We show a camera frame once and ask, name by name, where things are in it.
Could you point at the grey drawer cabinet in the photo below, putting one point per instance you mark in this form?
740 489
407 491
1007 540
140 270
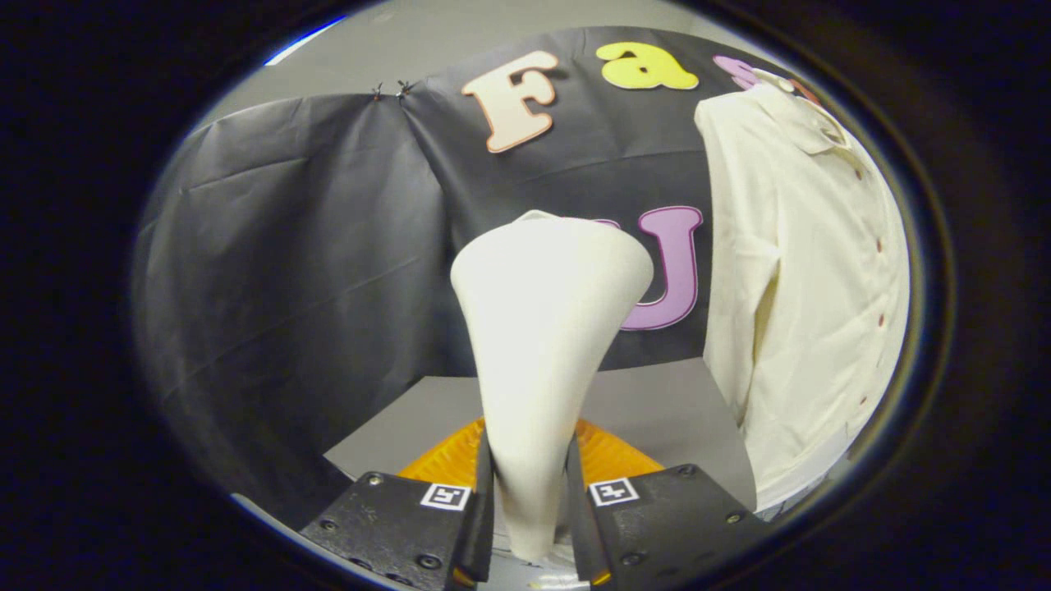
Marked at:
657 410

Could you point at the cream button-up shirt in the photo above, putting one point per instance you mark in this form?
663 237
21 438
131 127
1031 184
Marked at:
805 271

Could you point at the ceiling light panel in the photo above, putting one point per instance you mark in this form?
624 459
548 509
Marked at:
304 41

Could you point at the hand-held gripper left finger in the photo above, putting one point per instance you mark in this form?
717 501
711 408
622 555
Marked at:
480 525

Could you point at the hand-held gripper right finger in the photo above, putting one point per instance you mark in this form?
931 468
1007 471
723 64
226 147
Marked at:
579 525

